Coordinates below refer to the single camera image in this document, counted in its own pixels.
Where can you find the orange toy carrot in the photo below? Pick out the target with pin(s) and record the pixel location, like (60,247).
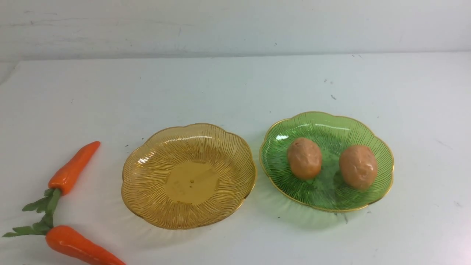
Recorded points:
(63,180)
(67,241)

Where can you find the green ribbed glass plate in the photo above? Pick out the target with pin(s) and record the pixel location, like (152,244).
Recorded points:
(333,134)

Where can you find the orange toy potato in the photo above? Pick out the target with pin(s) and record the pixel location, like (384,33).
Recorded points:
(358,167)
(304,158)

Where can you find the amber ribbed glass plate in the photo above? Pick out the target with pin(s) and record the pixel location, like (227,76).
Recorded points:
(186,177)

